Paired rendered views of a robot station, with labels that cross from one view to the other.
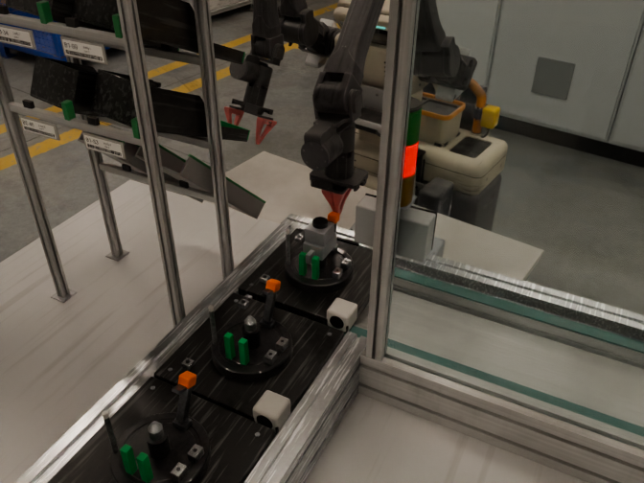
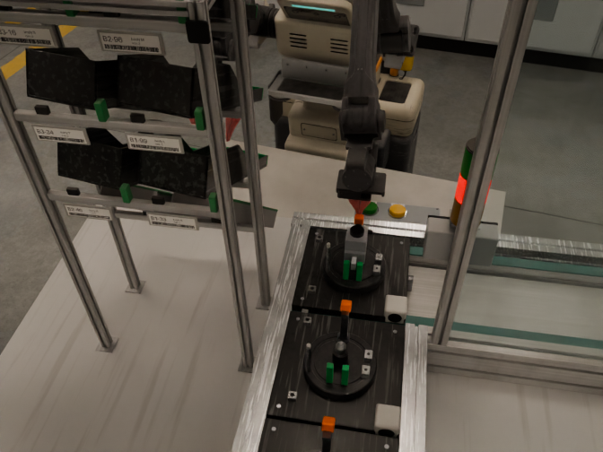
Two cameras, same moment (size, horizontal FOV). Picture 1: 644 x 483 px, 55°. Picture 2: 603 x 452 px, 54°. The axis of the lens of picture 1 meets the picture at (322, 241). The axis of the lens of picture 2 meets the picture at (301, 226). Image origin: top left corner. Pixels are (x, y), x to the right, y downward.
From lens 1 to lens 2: 0.45 m
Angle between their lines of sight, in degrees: 15
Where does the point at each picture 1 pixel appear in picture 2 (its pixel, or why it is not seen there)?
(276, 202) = not seen: hidden behind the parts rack
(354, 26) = (364, 47)
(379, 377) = (444, 356)
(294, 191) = (267, 177)
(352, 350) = (418, 341)
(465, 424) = (519, 376)
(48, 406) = not seen: outside the picture
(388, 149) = (474, 190)
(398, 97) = (492, 152)
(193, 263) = (213, 277)
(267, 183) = not seen: hidden behind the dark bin
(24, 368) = (113, 432)
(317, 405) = (417, 403)
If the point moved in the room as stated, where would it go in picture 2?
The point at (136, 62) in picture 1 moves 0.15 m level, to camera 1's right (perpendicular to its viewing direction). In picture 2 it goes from (222, 151) to (319, 132)
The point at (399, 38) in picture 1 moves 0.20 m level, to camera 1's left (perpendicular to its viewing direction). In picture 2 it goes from (496, 104) to (359, 131)
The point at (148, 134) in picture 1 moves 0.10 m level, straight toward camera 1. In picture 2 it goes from (229, 209) to (261, 246)
